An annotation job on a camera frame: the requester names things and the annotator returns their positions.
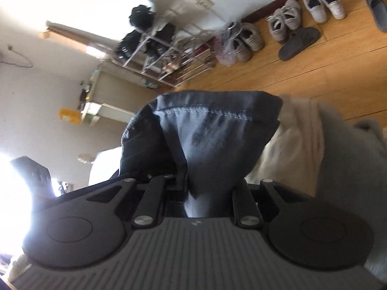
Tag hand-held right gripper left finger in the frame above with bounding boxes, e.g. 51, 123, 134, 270
86, 174, 185, 228

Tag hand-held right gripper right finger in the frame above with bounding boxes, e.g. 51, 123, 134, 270
233, 179, 306, 228

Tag dark grey pants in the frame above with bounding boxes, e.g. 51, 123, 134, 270
119, 90, 283, 218

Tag bright window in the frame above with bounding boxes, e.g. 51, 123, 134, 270
0, 154, 34, 248

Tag cream fuzzy cloth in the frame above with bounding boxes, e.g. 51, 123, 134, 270
245, 95, 325, 194

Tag pale desk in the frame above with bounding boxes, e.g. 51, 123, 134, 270
77, 66, 161, 127

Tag grey cloth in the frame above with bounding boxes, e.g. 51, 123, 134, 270
314, 103, 387, 278

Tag metal shoe rack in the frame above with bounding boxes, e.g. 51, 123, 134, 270
112, 4, 219, 87

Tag pink plastic bag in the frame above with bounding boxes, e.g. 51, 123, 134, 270
215, 35, 238, 66

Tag beige sneaker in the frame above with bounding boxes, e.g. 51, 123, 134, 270
239, 22, 265, 51
227, 33, 253, 62

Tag dark grey slipper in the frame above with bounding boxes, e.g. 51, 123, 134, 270
365, 0, 387, 32
279, 27, 322, 61

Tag grey sneaker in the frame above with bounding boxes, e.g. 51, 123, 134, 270
268, 15, 288, 43
280, 0, 302, 30

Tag white sneaker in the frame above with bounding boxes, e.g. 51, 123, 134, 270
317, 0, 347, 20
302, 0, 328, 23

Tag black wall cable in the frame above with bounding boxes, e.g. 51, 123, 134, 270
0, 45, 34, 68

